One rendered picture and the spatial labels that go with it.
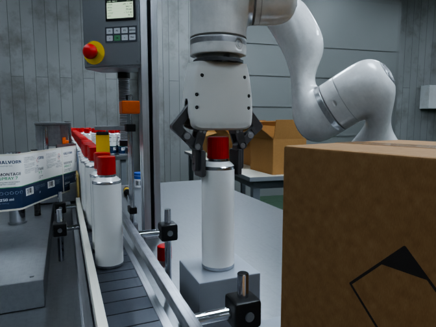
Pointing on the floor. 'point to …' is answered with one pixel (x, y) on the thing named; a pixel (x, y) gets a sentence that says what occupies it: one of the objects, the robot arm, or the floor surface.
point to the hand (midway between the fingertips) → (218, 163)
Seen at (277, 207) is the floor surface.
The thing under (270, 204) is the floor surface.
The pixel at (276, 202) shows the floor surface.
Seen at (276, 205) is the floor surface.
